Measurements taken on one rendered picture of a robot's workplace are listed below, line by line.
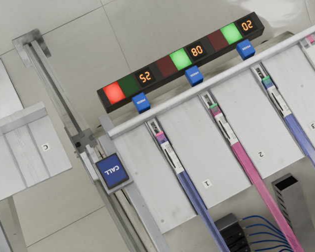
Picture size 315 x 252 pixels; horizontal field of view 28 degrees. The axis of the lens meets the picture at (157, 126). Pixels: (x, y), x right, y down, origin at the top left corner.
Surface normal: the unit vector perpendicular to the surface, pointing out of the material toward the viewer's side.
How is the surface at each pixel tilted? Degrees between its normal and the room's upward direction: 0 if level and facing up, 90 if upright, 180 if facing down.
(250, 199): 0
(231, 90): 44
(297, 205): 0
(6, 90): 0
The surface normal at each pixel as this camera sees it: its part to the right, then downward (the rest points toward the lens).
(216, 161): 0.00, -0.28
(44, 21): 0.33, 0.38
